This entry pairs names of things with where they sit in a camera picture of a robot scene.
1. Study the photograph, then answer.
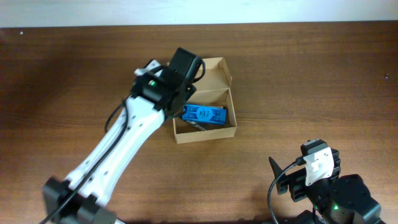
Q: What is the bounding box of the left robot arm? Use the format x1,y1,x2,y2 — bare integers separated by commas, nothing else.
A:
42,48,205,223

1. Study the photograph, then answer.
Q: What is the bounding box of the blue whiteboard marker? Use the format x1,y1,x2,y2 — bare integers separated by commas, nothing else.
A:
186,121,206,131

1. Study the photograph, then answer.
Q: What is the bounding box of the cardboard box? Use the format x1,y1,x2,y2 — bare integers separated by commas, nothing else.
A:
173,57,238,144

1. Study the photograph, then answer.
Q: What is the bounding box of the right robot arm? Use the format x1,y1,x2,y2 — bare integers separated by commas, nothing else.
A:
267,138,384,224

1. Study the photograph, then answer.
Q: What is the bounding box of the black right camera cable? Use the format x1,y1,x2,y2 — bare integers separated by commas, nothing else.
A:
267,157,305,224

